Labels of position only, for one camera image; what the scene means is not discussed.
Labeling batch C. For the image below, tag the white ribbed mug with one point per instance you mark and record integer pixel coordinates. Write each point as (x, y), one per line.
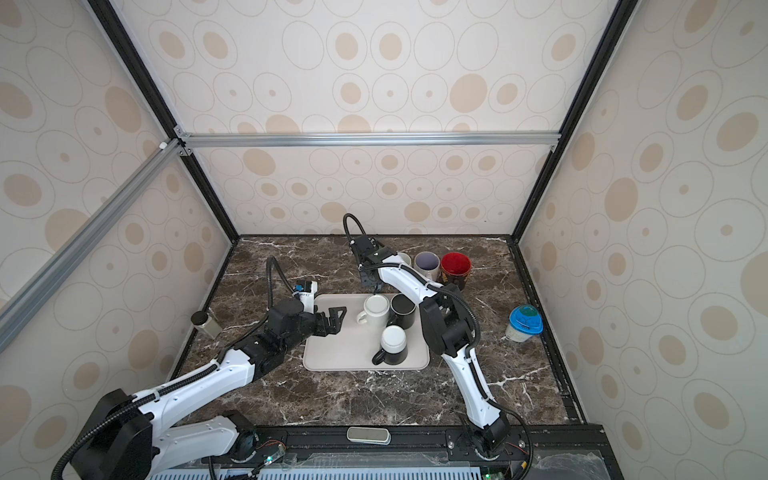
(406, 258)

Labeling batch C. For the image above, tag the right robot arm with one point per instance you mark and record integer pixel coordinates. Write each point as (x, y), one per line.
(450, 330)

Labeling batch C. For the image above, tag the grey oval base badge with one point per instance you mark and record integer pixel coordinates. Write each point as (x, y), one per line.
(368, 435)

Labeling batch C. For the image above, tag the black mug white rim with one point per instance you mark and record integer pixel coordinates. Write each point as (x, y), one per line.
(402, 312)

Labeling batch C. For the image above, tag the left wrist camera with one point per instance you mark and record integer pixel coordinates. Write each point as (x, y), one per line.
(305, 291)

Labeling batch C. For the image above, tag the black left corner post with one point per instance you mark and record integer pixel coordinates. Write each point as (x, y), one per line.
(107, 17)

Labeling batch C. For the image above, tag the pink iridescent mug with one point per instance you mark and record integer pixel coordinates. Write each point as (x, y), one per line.
(427, 264)

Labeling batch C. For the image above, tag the diagonal aluminium rail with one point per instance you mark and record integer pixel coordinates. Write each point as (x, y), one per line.
(22, 308)

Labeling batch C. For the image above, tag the cup with blue lid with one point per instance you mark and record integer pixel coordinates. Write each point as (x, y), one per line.
(524, 322)

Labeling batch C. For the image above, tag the black corner frame post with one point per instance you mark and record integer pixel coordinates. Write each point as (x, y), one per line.
(604, 51)

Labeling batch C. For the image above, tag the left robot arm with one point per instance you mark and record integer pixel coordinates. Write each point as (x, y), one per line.
(135, 436)

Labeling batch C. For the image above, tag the horizontal aluminium rail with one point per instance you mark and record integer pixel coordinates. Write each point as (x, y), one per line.
(370, 139)

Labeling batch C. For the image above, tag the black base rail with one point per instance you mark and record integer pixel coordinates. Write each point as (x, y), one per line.
(535, 452)

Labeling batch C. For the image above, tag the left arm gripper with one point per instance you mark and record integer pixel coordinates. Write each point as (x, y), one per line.
(335, 325)

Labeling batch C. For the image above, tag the beige plastic tray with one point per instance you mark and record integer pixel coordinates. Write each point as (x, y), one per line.
(354, 346)

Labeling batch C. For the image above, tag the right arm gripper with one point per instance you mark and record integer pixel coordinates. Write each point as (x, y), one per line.
(363, 276)

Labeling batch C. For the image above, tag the black and white mug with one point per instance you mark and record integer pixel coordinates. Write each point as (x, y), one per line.
(393, 347)

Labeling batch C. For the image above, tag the black skull mug red inside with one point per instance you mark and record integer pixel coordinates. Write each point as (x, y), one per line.
(455, 269)

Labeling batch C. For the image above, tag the small glass jar dark lid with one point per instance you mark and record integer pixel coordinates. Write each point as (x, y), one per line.
(206, 323)

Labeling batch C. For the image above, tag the plain white mug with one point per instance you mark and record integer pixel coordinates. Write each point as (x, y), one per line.
(375, 312)

